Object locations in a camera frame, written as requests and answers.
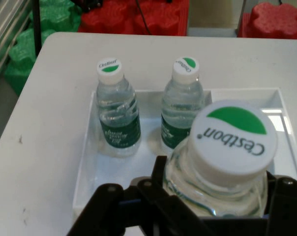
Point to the water bottle dented green label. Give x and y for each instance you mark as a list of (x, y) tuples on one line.
[(117, 108)]

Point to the black metal pole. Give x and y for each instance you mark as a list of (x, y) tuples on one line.
[(37, 27)]

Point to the small red foam block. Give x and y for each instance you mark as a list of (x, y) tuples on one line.
[(274, 22)]

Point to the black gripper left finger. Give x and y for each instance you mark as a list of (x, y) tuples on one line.
[(128, 214)]

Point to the large red foam block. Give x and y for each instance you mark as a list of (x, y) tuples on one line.
[(114, 19)]

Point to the white ByteDance organizer tray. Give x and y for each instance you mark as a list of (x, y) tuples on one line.
[(114, 177)]

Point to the green foam block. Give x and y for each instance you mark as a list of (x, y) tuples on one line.
[(20, 59), (57, 17)]

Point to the grey metal shelf rack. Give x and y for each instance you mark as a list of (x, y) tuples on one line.
[(3, 32)]

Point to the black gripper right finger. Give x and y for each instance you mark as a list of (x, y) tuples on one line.
[(286, 209)]

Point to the grey metal post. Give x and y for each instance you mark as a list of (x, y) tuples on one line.
[(240, 17)]

